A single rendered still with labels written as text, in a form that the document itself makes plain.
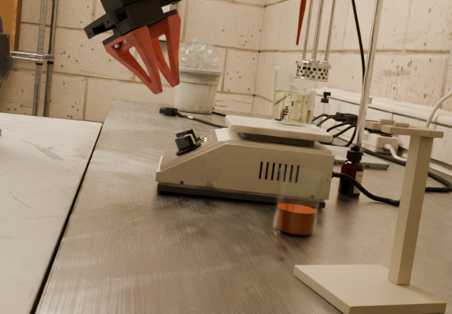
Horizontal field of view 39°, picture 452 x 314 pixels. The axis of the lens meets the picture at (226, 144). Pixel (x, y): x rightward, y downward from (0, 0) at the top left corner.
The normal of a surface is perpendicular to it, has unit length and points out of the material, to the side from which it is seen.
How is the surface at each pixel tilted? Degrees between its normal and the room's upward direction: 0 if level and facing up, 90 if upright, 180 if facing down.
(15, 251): 0
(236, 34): 90
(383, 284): 0
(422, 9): 90
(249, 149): 90
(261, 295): 0
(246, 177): 90
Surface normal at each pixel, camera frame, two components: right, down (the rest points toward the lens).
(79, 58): 0.15, 0.15
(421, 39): -0.98, -0.10
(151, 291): 0.12, -0.98
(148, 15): 0.62, -0.15
